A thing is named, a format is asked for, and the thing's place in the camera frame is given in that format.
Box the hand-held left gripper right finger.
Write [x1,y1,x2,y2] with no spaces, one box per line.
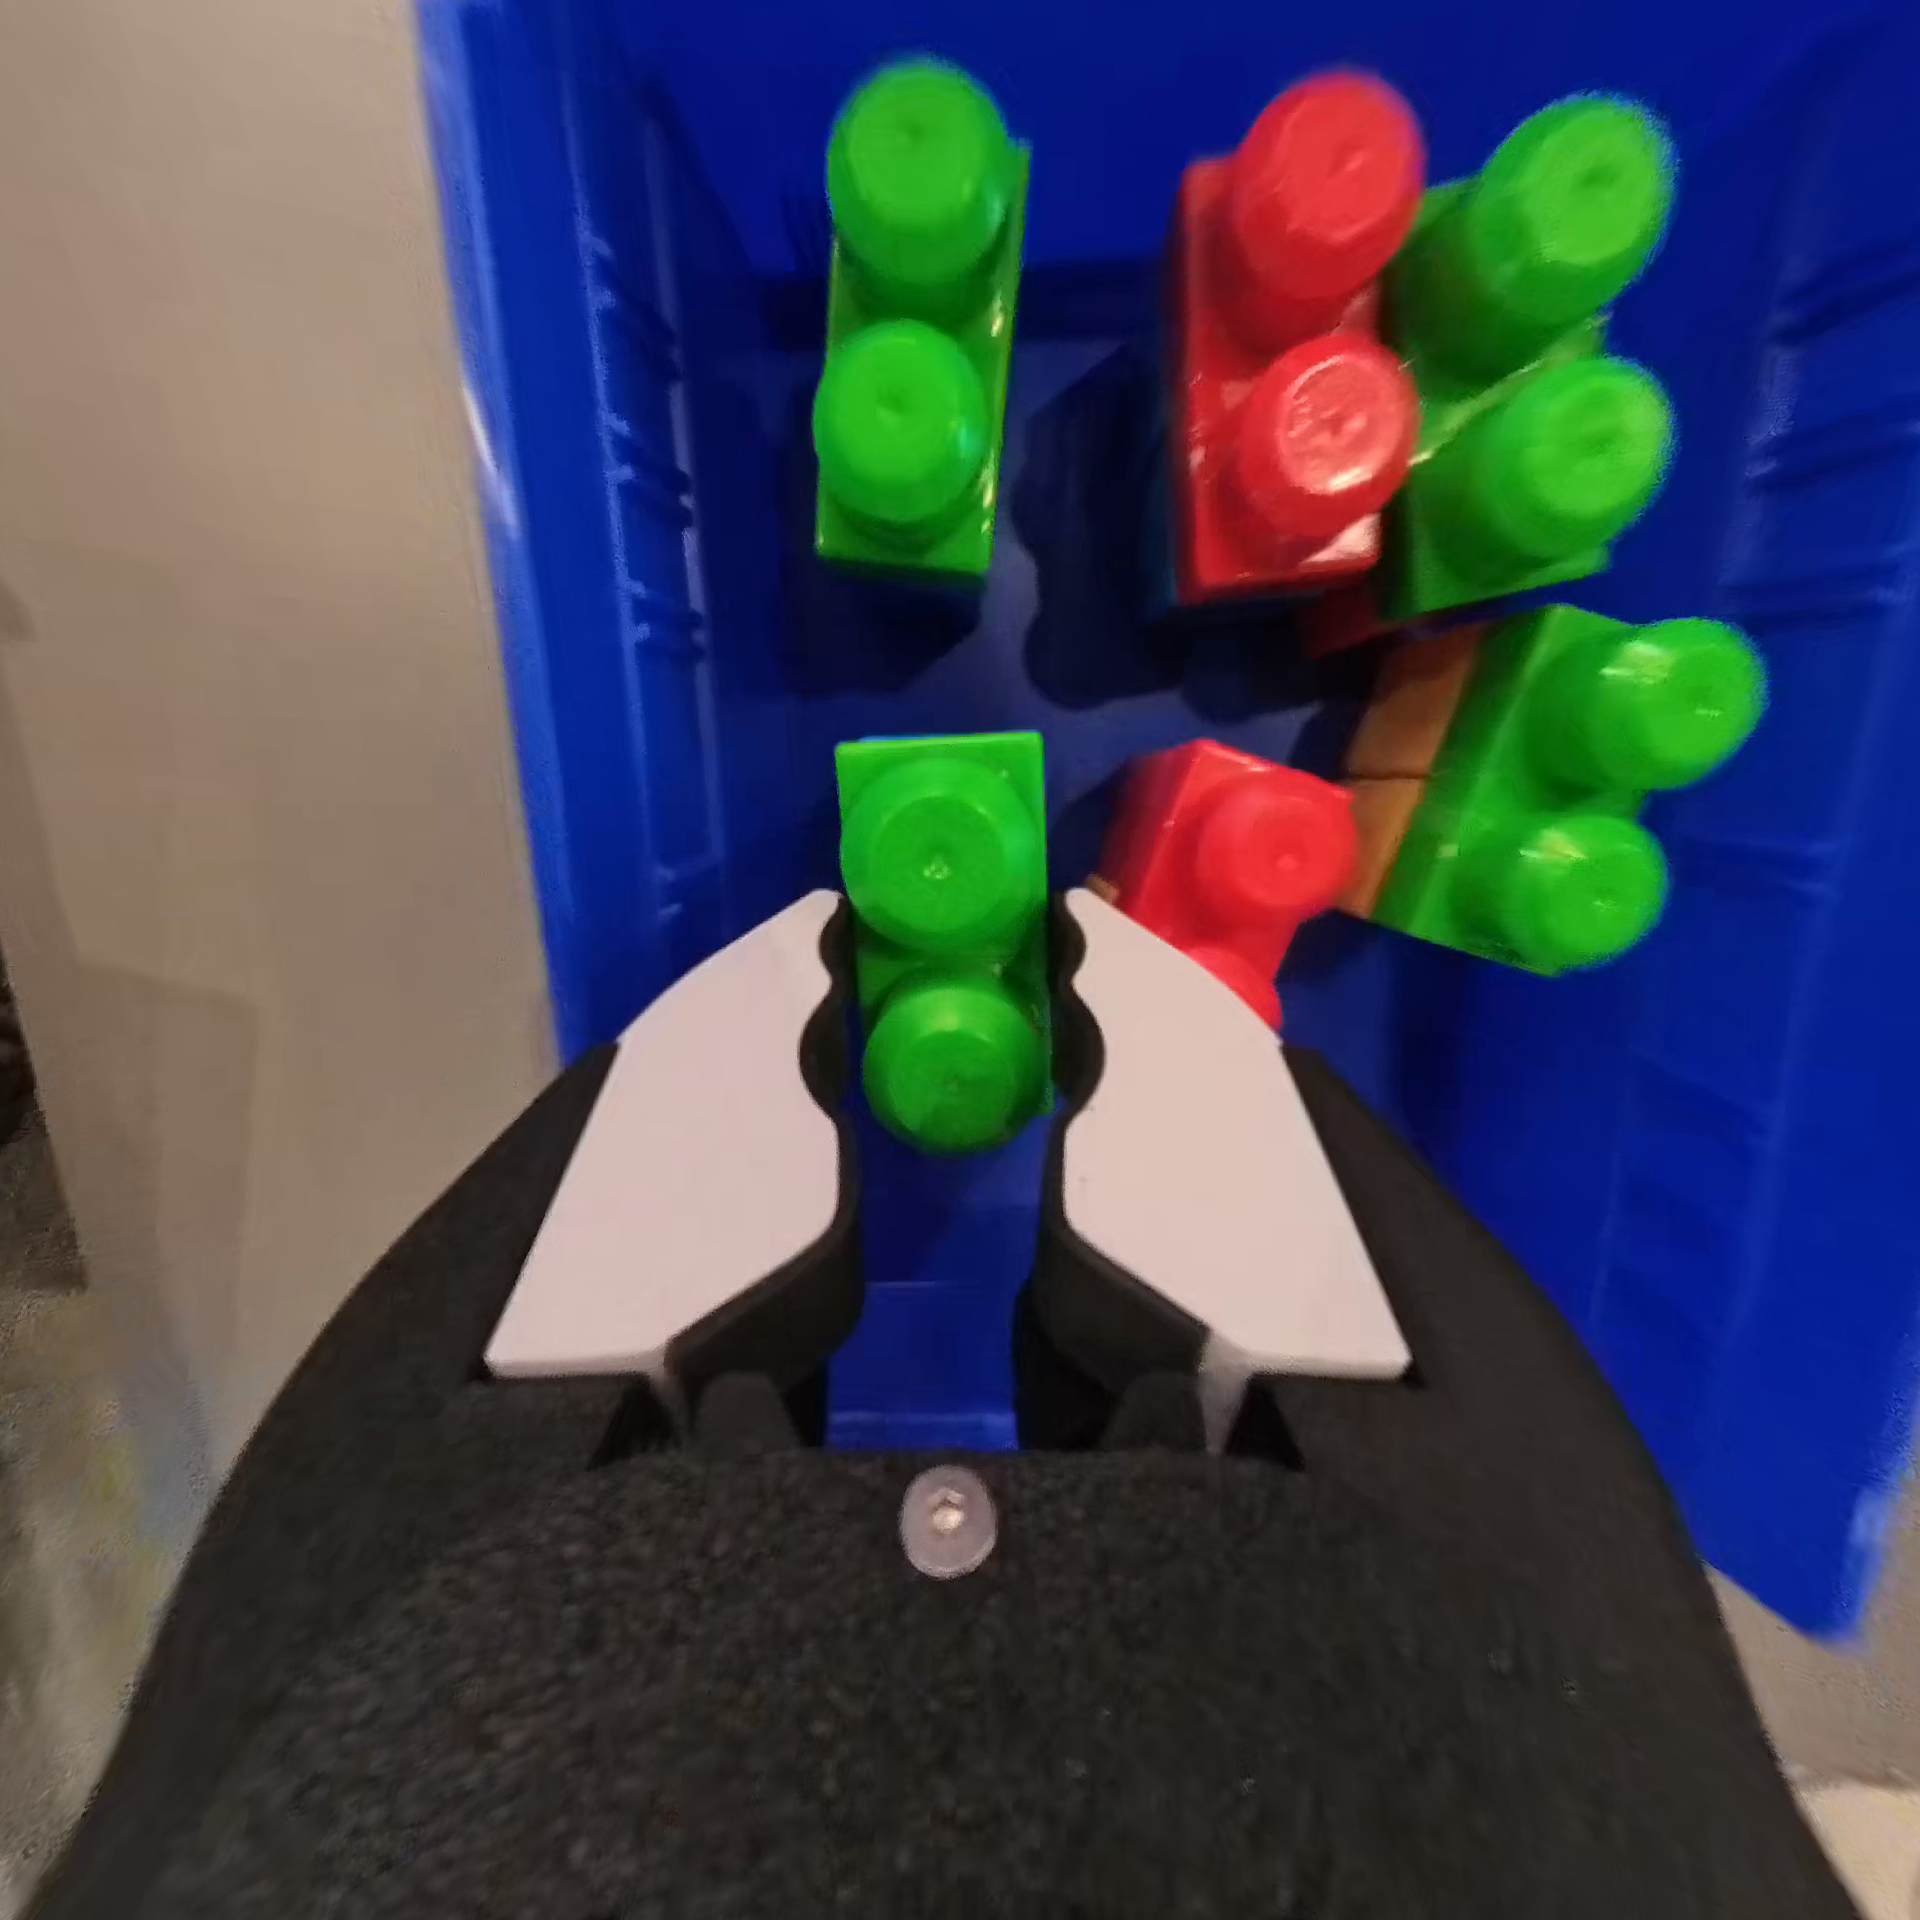
[1028,886,1415,1450]

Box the blue plastic bin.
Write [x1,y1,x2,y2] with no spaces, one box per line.
[411,0,1920,1644]

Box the pile of colourful blocks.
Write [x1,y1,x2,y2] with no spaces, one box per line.
[811,55,1771,1035]

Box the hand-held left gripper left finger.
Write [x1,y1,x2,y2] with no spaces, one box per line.
[484,889,865,1381]

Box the green two-stud block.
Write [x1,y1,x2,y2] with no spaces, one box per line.
[832,730,1056,1157]

